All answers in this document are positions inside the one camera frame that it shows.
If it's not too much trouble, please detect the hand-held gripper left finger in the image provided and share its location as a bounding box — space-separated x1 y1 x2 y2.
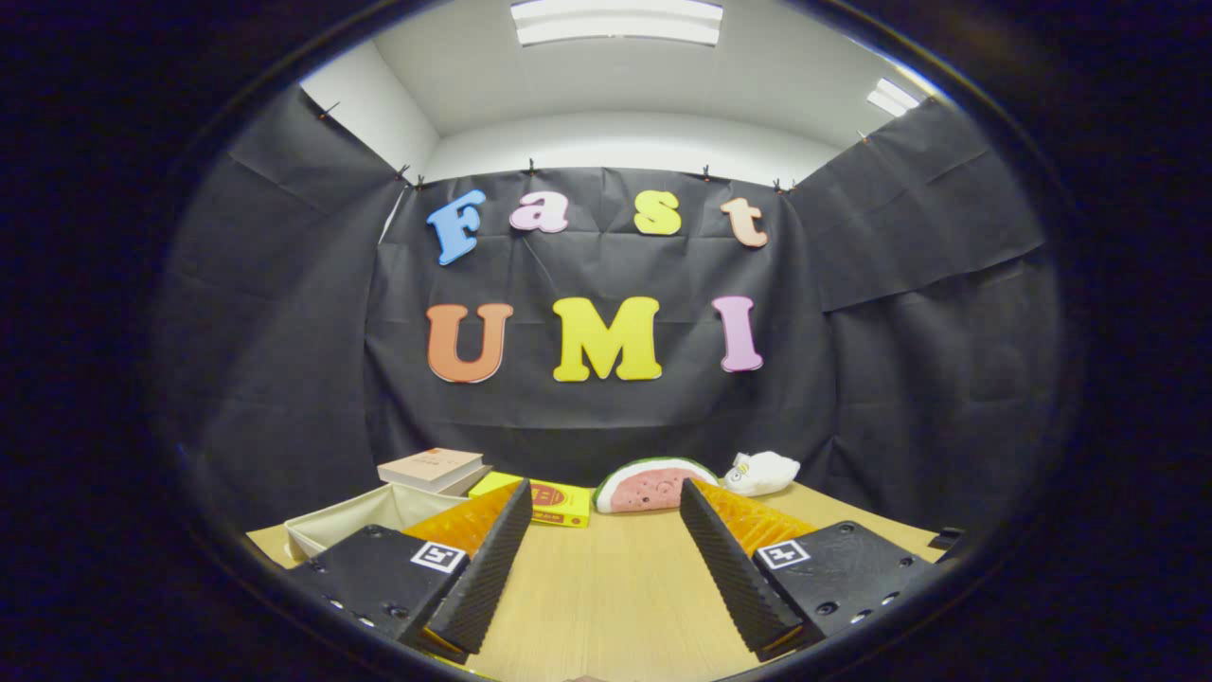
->
287 477 534 661

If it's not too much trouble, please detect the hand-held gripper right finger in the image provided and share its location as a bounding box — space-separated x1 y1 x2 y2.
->
680 476 948 662

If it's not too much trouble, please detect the cream fabric storage box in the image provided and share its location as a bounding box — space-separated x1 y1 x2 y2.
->
284 481 474 562

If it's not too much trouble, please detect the yellow book with red circle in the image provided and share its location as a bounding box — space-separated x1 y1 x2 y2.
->
468 471 592 529

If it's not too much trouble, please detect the white plush toy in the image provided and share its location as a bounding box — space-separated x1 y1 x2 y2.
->
723 451 802 497

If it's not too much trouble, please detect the watermelon slice plush toy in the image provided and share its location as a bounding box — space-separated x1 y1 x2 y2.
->
594 458 721 515

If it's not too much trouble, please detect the black backdrop cloth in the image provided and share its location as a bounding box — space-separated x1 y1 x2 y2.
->
156 85 1066 560

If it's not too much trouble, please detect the small ceiling light panel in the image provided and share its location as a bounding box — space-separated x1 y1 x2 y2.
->
866 78 921 118

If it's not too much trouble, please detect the long ceiling light panel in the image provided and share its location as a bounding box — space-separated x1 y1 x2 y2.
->
511 0 723 48

